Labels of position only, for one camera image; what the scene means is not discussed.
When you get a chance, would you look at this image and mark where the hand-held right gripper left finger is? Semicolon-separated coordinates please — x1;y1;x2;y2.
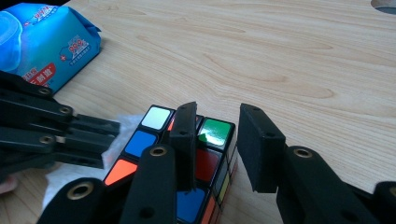
169;101;199;191

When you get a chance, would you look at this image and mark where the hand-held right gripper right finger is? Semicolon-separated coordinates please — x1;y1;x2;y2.
237;103;287;194

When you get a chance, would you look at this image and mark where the white wet wipe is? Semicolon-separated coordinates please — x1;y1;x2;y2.
41;113;145;210

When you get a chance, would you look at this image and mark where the multicoloured puzzle cube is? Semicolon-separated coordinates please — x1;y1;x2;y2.
102;105;239;224

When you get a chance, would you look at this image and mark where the blue wet wipes pack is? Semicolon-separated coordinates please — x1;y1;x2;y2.
0;2;103;95

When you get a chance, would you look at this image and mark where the grey round table grommet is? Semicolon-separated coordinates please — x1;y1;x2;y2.
370;0;396;16

